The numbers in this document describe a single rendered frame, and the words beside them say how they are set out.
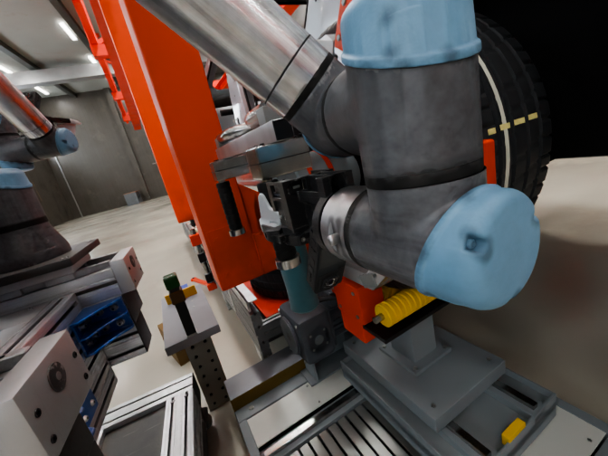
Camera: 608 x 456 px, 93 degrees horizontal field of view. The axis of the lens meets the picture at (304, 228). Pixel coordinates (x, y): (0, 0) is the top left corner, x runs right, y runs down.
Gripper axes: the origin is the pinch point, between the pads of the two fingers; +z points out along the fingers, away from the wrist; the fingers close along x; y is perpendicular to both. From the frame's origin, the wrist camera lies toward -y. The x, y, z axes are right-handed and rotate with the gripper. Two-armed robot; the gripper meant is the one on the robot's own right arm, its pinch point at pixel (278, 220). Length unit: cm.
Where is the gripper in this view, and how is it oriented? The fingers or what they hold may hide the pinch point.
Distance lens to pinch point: 47.7
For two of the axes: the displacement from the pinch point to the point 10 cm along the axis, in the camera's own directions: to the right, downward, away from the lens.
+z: -4.7, -1.4, 8.7
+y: -2.2, -9.4, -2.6
